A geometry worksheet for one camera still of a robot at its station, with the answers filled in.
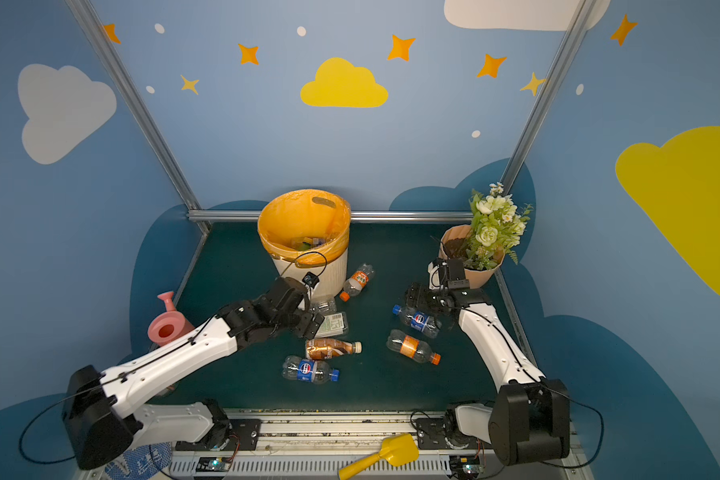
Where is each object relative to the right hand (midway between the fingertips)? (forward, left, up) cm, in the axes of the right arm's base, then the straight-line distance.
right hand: (420, 294), depth 86 cm
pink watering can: (-13, +71, -2) cm, 72 cm away
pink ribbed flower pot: (+22, -13, -2) cm, 26 cm away
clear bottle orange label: (+10, +21, -11) cm, 25 cm away
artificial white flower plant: (+15, -21, +14) cm, 29 cm away
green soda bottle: (+18, +37, 0) cm, 41 cm away
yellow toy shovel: (-37, +7, -12) cm, 40 cm away
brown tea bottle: (-15, +27, -8) cm, 32 cm away
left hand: (-8, +30, +3) cm, 31 cm away
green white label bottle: (-6, +26, -10) cm, 28 cm away
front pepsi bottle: (-21, +31, -8) cm, 38 cm away
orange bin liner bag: (+23, +38, +5) cm, 45 cm away
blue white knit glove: (-43, +68, -12) cm, 82 cm away
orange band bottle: (-13, +2, -9) cm, 16 cm away
